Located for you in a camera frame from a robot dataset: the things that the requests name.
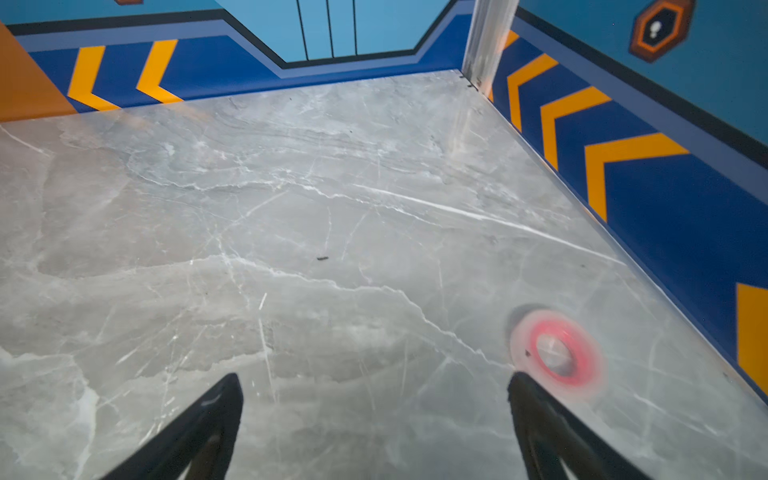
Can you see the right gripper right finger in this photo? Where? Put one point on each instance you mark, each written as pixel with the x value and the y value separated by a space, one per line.
pixel 555 443

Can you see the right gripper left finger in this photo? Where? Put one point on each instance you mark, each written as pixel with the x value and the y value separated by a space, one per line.
pixel 198 444

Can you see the right corner aluminium post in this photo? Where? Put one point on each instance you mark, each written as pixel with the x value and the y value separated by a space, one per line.
pixel 491 23

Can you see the red ring reflection mark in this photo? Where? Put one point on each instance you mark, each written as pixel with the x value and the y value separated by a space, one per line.
pixel 555 351

